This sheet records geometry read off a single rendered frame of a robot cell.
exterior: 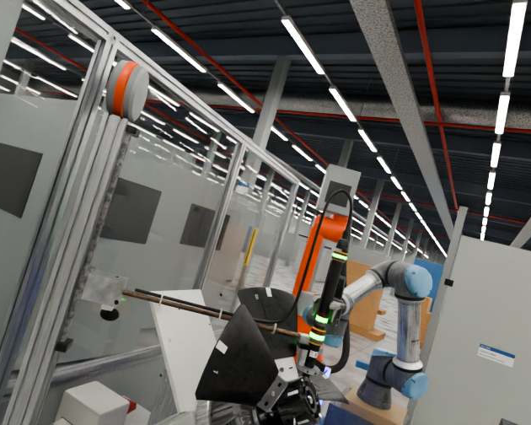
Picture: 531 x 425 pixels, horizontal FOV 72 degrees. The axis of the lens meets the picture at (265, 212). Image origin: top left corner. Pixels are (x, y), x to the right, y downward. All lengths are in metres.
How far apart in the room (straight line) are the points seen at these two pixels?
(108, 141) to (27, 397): 0.68
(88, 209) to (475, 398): 2.64
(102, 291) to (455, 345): 2.40
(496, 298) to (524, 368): 0.44
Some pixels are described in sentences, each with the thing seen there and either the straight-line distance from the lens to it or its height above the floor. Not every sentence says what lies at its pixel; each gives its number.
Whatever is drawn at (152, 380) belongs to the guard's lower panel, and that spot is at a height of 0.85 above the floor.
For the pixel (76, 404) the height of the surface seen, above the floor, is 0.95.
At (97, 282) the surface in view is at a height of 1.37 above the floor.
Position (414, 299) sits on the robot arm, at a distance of 1.56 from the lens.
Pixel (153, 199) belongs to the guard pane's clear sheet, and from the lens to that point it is 1.43.
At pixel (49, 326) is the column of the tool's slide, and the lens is 1.11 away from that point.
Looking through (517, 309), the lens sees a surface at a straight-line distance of 2.96.
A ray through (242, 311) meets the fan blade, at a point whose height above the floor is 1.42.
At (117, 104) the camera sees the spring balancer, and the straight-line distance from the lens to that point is 1.05.
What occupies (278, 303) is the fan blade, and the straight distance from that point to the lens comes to 1.21.
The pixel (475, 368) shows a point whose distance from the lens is 2.97.
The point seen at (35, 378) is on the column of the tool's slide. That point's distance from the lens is 1.17.
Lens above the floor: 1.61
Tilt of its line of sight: 3 degrees up
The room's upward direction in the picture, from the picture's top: 16 degrees clockwise
